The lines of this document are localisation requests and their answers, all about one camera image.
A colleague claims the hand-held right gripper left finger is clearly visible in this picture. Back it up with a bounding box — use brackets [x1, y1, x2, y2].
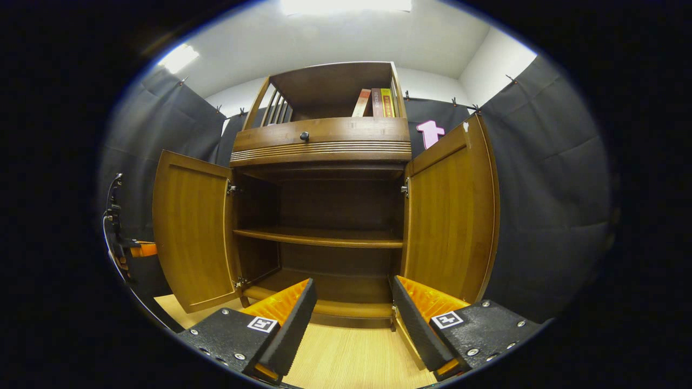
[177, 278, 318, 384]

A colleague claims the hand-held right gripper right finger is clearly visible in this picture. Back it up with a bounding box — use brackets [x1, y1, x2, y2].
[390, 274, 544, 381]

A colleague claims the wooden shoe cabinet door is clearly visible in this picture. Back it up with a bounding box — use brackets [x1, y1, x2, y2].
[400, 113, 501, 304]
[152, 150, 242, 314]

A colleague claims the wooden double-door shoe cabinet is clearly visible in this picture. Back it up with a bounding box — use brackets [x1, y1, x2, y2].
[152, 61, 501, 330]

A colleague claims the wooden cabinet drawer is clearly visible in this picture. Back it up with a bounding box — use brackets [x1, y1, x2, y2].
[230, 117, 412, 167]

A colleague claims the black backdrop cloth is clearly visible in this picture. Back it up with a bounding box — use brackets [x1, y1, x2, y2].
[99, 54, 611, 322]

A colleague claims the small ceiling light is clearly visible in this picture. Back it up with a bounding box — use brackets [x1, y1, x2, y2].
[157, 43, 199, 75]

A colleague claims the orange book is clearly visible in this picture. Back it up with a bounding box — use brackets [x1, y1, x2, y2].
[351, 89, 372, 118]

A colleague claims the large ceiling light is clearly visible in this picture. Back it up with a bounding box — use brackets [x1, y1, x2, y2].
[280, 0, 412, 16]

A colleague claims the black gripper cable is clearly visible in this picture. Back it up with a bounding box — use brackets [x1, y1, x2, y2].
[102, 173, 179, 331]

